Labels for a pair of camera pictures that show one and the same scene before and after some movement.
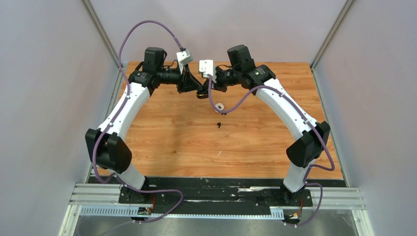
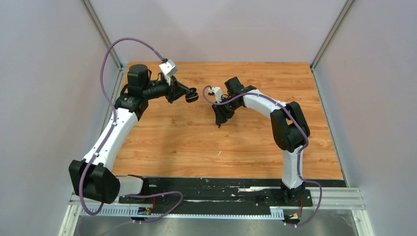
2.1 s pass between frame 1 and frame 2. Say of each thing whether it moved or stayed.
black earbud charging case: moved
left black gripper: moved
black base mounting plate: stayed
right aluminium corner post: stayed
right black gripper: moved
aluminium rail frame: stayed
